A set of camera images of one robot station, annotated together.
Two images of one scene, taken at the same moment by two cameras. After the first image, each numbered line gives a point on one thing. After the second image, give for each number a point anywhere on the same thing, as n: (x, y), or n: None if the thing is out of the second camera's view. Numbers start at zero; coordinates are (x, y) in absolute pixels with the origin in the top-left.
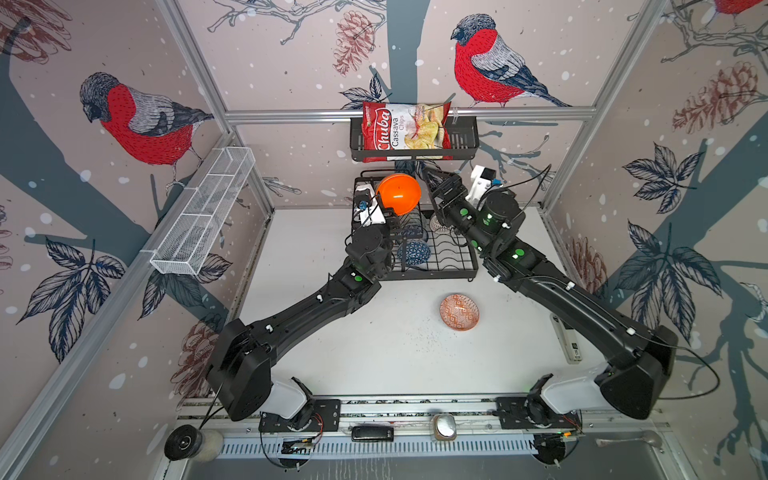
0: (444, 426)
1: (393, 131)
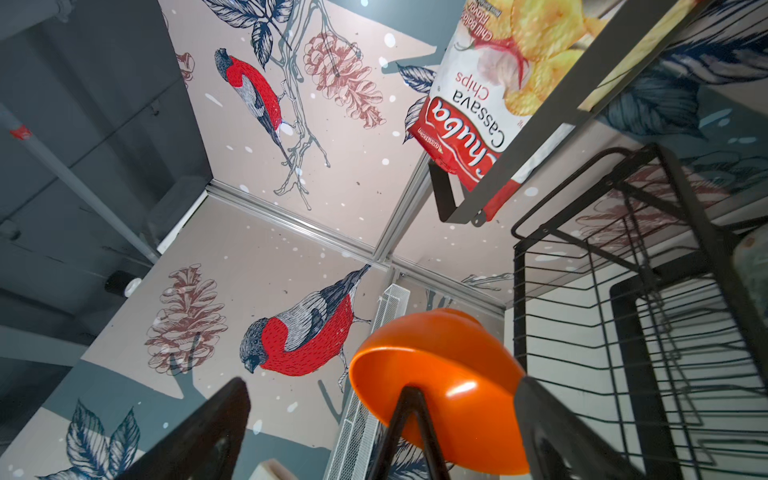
0: None
1: (496, 61)
